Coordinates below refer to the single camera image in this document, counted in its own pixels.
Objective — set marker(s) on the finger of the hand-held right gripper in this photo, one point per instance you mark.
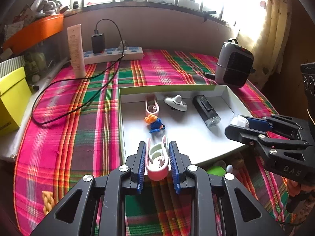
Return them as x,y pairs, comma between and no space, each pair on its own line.
258,124
241,132

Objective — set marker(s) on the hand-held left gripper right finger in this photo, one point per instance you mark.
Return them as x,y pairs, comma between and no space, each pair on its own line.
174,169

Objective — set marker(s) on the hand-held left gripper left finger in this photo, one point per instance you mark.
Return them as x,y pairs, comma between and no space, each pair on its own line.
141,169

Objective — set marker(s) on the small white jar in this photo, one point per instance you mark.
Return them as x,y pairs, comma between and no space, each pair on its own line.
237,121

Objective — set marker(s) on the white green shallow cardboard box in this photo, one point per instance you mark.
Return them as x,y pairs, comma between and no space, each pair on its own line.
187,140

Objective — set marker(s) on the green topped white stand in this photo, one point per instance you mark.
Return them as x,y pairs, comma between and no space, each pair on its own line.
216,169

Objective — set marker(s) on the black flashlight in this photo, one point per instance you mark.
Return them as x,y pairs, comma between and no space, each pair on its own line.
205,110

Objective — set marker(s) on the blue orange crochet doll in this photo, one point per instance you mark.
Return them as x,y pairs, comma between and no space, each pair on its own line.
155,125

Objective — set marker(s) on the white oval base with knob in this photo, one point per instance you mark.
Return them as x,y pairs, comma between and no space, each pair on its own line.
176,103

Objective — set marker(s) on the person's right hand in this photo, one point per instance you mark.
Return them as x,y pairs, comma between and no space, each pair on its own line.
296,189

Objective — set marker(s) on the grey black space heater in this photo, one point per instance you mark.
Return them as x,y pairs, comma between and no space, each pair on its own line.
233,64

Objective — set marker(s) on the plaid tablecloth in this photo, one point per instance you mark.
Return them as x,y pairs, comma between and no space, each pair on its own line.
73,127

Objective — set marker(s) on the yellow patterned curtain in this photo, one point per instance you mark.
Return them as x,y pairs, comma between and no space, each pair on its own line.
265,41

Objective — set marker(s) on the white power strip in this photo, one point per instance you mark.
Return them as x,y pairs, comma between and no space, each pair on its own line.
110,55

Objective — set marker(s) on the black window latch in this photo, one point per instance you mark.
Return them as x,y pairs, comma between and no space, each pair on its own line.
209,14

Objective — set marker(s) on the white plug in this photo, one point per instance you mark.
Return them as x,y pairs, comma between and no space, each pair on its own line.
123,45

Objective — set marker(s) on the black charger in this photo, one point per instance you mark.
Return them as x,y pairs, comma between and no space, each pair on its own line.
98,43

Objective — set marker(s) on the cream cosmetic tube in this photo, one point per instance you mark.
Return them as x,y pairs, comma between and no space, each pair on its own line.
76,51

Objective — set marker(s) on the yellow cardboard box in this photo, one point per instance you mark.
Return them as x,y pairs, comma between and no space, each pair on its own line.
12,103

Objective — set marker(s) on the pale green figurine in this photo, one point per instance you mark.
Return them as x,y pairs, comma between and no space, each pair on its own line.
35,66

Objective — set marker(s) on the striped gift box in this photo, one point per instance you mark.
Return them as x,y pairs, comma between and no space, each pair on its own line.
11,65

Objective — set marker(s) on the orange plastic tray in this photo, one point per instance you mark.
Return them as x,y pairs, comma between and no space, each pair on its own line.
34,32

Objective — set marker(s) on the white cloth bundle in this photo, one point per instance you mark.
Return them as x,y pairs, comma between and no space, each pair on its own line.
50,1

